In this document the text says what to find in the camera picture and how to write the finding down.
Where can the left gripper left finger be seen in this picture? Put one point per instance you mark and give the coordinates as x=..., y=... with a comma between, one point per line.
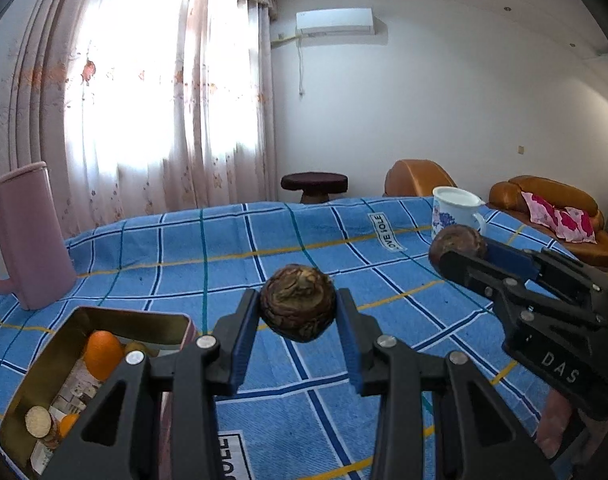
x=118, y=436

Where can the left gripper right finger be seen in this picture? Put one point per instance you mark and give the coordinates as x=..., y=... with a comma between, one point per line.
x=475, y=434

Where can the white blue floral mug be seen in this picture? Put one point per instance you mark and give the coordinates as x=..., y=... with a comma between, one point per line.
x=452, y=206

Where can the floral sheer curtain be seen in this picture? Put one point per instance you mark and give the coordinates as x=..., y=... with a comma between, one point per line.
x=139, y=107

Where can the dark passion fruit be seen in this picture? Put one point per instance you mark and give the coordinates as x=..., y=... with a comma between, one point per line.
x=457, y=238

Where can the cut round fruit slice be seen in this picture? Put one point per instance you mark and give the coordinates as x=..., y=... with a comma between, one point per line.
x=38, y=422

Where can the brown passion fruit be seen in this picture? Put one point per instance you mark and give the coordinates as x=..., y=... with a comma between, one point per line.
x=298, y=303

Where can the white air conditioner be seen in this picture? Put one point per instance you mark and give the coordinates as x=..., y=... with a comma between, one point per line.
x=343, y=21

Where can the person right hand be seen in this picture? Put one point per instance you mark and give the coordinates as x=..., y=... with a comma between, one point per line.
x=555, y=418

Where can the dark round stool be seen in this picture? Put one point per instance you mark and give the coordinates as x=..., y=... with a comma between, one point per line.
x=316, y=187

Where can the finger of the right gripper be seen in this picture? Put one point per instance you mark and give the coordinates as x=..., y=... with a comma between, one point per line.
x=559, y=274
x=500, y=276

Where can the orange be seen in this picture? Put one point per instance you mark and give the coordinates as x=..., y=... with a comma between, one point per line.
x=102, y=355
x=66, y=424

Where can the pink floral cushion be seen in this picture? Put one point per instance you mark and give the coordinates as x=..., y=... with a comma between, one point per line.
x=569, y=224

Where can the metal tin box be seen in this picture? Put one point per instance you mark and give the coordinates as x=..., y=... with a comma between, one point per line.
x=59, y=381

